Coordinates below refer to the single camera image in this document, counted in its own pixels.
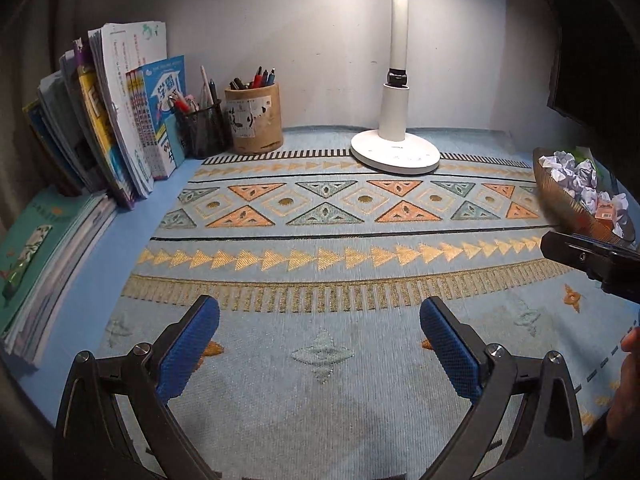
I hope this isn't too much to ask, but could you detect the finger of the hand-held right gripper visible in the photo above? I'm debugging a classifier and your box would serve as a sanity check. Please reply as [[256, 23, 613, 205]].
[[540, 230, 640, 275], [570, 232, 638, 252]]

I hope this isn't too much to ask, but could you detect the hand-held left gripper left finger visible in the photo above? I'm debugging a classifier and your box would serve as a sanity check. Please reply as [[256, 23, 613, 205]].
[[52, 294, 221, 480]]

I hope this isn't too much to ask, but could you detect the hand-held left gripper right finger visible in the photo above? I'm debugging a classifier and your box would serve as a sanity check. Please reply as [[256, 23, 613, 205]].
[[419, 296, 586, 480]]

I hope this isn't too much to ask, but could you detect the brown woven basket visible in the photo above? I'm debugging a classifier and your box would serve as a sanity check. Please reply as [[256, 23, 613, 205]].
[[532, 147, 637, 248]]

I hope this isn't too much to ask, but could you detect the pile of paper wads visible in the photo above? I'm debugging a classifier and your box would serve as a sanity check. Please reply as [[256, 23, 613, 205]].
[[539, 151, 632, 238]]

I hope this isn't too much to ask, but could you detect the person's right hand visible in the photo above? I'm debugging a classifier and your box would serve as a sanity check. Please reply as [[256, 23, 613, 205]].
[[606, 326, 640, 441]]

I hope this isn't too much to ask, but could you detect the patterned woven table mat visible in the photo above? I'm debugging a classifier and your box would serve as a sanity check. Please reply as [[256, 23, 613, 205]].
[[97, 125, 640, 480]]

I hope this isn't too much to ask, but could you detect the black monitor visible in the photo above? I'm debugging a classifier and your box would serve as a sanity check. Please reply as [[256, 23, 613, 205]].
[[545, 0, 640, 191]]

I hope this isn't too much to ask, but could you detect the stack of flat books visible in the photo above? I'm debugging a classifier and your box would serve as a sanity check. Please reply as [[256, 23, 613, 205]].
[[0, 185, 118, 366]]

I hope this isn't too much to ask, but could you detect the white desk lamp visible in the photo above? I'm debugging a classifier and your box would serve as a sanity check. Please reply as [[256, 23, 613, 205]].
[[350, 0, 441, 177]]

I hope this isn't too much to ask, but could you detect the black mesh pen holder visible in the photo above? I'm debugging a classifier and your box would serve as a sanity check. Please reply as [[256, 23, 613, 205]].
[[172, 99, 233, 159]]

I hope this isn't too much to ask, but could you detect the bamboo pen holder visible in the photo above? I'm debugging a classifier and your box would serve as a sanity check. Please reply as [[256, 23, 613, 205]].
[[224, 82, 284, 156]]

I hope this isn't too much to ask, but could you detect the row of upright books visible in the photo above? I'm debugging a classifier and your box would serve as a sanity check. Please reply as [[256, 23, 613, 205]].
[[22, 22, 188, 211]]

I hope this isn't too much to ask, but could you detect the bunch of pens and pencils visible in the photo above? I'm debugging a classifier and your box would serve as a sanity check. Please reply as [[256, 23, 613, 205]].
[[167, 65, 221, 116]]

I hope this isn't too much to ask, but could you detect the bunch of dark pens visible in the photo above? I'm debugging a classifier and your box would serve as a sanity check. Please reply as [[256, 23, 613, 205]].
[[229, 65, 277, 91]]

